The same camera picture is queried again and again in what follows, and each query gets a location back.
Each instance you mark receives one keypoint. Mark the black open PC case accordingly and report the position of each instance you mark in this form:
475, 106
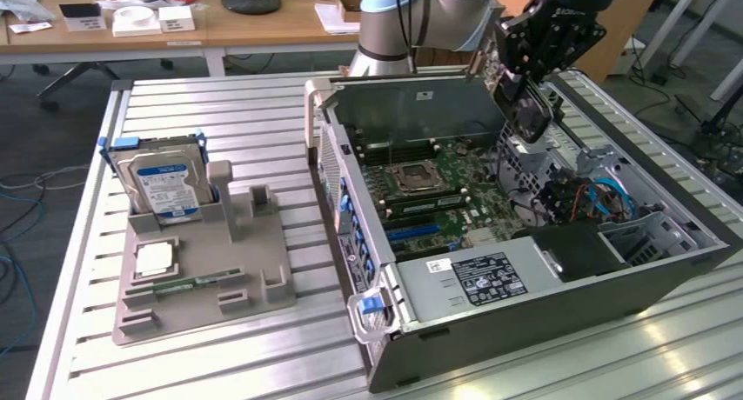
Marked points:
522, 330

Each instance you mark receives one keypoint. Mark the blue expansion slot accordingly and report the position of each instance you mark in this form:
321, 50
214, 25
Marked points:
413, 231

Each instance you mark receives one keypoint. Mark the clear plastic bag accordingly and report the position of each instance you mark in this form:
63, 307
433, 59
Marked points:
23, 6

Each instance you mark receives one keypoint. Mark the grey parts rack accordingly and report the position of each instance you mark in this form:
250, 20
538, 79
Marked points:
215, 252

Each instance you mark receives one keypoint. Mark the blue case latch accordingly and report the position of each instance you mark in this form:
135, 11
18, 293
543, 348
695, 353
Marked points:
371, 306

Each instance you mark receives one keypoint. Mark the white paper stack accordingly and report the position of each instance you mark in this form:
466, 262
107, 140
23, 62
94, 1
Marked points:
334, 21

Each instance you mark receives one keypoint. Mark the white block black top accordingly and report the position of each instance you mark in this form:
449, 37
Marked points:
87, 24

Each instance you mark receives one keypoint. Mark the green low-profile graphics card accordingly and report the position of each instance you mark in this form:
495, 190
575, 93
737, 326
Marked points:
525, 113

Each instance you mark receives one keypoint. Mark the silver CPU socket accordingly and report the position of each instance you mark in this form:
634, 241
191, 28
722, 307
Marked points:
415, 176

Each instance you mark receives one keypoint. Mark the white square box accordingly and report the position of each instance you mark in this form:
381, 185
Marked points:
136, 30

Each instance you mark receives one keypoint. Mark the white card red print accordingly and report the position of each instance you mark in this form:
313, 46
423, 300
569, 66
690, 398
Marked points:
30, 27

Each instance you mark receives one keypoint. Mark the black chair base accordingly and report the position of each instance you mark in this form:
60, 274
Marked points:
63, 82

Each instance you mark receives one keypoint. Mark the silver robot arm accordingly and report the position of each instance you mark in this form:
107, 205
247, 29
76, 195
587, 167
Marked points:
395, 21

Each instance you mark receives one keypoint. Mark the wooden desk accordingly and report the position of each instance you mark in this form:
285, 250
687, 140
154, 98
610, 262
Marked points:
58, 43
262, 30

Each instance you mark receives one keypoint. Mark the small white box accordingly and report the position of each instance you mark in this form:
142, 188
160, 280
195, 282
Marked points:
176, 19

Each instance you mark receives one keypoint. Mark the silver CPU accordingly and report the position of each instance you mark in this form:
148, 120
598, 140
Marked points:
155, 258

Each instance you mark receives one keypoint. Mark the grey power supply unit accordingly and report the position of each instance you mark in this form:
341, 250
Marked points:
482, 278

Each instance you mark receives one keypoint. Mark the silver drive cage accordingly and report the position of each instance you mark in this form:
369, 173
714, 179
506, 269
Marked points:
534, 161

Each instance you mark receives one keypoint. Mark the hard disk blue carrier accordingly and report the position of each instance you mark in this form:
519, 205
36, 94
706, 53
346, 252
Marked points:
166, 187

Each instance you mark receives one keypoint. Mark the white table frame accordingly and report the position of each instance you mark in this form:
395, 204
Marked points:
730, 82

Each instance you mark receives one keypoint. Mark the silver disk bay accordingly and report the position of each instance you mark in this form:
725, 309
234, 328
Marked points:
655, 239

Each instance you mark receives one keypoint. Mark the white tape roll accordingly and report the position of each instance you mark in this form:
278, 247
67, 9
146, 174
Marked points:
119, 15

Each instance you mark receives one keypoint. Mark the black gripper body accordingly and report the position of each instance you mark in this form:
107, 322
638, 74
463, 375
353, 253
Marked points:
571, 0

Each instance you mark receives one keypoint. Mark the green motherboard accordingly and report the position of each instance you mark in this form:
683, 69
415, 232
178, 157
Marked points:
470, 178

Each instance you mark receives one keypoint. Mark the black fan shroud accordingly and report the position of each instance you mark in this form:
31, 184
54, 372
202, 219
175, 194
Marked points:
575, 252

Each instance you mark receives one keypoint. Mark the green RAM stick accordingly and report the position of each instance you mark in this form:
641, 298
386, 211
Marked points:
186, 282
427, 205

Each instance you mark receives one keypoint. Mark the silver chipset heatsink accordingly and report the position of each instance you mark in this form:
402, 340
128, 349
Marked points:
481, 237

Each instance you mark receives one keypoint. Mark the black equipment stand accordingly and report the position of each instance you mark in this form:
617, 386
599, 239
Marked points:
722, 117

